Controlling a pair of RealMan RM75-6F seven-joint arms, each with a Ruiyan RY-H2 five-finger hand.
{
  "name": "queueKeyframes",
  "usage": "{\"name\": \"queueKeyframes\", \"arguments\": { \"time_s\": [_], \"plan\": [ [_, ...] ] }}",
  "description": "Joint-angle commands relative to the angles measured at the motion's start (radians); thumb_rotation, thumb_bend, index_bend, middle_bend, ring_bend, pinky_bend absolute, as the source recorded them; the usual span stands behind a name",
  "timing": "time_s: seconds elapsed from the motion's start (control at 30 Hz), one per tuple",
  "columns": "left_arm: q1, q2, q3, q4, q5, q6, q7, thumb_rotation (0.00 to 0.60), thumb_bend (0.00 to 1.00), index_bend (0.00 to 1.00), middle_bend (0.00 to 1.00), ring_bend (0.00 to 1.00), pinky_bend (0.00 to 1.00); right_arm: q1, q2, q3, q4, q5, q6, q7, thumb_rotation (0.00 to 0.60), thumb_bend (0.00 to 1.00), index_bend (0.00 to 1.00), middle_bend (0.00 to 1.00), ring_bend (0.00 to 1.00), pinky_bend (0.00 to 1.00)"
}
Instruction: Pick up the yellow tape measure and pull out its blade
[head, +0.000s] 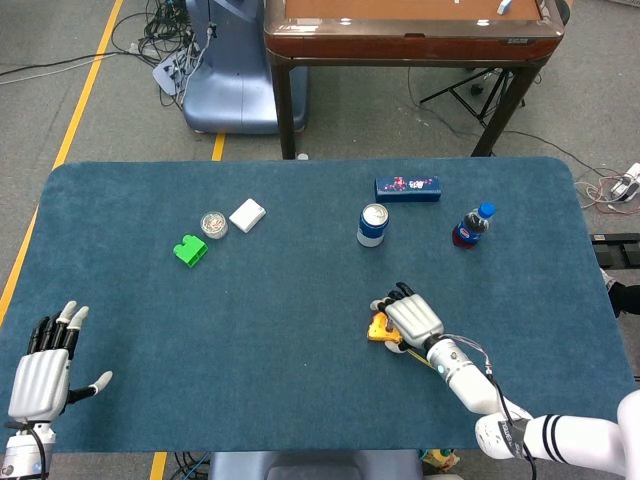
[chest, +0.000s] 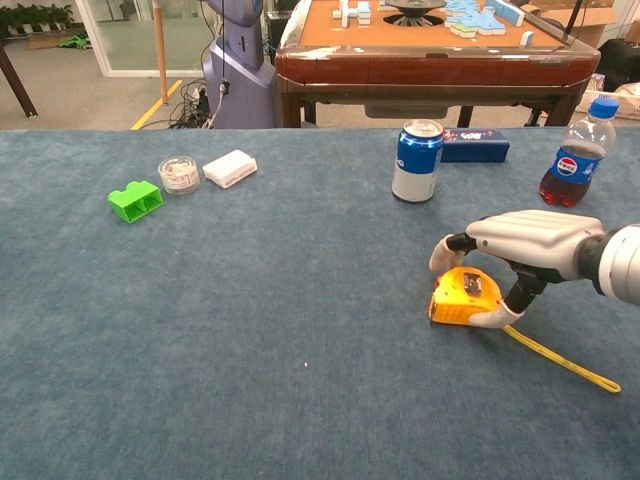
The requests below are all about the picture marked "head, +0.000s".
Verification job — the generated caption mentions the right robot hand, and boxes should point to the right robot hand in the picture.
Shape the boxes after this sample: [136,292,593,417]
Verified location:
[369,282,445,355]

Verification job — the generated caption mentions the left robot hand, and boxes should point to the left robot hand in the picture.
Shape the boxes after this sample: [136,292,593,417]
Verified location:
[7,300,114,425]

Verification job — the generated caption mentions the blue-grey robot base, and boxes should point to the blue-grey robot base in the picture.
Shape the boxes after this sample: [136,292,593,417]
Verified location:
[182,0,309,135]

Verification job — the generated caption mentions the blue white soda can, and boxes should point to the blue white soda can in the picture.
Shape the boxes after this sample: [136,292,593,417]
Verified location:
[356,203,390,248]

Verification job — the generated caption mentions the cola bottle blue cap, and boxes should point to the cola bottle blue cap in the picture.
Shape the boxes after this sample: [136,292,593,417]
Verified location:
[451,201,497,251]

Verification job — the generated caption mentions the dark blue printed box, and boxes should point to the dark blue printed box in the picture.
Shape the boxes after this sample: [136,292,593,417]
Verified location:
[374,175,442,204]

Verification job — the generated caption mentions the blue felt table mat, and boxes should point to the blue felt table mat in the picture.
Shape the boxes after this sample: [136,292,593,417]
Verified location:
[0,157,626,454]

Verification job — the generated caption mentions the yellow green toy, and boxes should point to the yellow green toy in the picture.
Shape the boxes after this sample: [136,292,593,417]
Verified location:
[422,447,461,471]

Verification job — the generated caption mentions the blue-grey robot torso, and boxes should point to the blue-grey robot torso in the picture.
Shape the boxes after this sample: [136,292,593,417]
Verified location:
[207,449,426,480]

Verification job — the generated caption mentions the white plastic box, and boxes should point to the white plastic box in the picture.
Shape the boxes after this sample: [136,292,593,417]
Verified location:
[228,197,267,234]

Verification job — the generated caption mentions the green toy brick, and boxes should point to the green toy brick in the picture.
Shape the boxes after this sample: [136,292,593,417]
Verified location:
[172,233,209,269]

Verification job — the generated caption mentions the black foot pedal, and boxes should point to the black foot pedal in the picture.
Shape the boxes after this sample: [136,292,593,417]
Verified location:
[590,232,640,269]

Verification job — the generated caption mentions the clear round clip container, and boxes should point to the clear round clip container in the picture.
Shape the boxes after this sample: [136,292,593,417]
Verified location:
[199,211,230,240]

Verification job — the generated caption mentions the black tripod stand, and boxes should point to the black tripod stand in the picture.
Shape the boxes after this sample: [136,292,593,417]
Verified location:
[418,67,527,129]

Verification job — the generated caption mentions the white power strip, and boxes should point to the white power strip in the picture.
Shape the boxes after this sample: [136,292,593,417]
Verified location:
[609,162,640,204]

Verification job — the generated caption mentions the brown mahjong table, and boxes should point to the brown mahjong table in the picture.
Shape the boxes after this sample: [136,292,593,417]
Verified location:
[263,0,566,160]

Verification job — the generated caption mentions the grey floor power strip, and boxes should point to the grey floor power strip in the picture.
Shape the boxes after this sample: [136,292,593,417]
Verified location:
[152,52,194,96]

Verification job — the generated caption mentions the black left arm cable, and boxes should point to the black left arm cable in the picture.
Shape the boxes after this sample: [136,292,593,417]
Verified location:
[4,421,51,480]

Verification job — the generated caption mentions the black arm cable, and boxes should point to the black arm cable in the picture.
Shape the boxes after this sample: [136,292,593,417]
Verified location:
[4,421,51,480]
[442,333,539,480]

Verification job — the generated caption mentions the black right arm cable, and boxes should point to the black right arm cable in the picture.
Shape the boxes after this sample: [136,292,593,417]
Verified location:
[442,333,539,480]

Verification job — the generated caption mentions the tangled floor cables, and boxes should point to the tangled floor cables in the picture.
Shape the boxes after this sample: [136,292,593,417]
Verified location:
[109,0,211,109]

